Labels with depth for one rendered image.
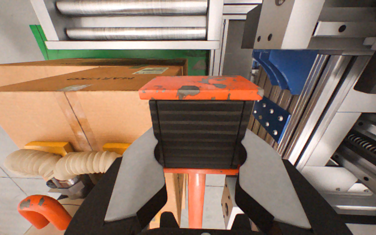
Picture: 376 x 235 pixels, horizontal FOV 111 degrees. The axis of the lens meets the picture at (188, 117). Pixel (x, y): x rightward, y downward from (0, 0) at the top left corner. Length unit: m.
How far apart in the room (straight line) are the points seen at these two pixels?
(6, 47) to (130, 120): 1.74
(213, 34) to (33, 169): 0.61
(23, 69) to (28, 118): 0.62
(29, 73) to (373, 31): 1.13
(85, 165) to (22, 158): 0.12
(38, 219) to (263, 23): 0.50
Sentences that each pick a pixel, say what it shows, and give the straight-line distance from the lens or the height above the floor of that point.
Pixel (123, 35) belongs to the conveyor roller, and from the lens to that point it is 0.71.
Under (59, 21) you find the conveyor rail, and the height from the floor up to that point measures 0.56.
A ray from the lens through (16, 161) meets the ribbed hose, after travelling 0.39.
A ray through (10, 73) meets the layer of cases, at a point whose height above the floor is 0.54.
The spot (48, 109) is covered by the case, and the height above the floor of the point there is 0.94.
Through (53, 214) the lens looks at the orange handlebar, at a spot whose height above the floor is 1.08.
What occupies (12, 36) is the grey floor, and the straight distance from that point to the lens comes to 1.90.
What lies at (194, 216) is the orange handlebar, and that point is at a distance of 0.24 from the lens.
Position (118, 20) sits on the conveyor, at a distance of 0.78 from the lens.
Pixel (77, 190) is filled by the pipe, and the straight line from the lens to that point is 0.39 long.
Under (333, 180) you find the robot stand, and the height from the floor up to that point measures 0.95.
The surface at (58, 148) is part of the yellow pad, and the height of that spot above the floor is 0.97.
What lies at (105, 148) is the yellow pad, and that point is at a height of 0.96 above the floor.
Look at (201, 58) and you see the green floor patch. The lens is 1.19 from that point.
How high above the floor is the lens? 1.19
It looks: 62 degrees down
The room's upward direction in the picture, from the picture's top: 175 degrees counter-clockwise
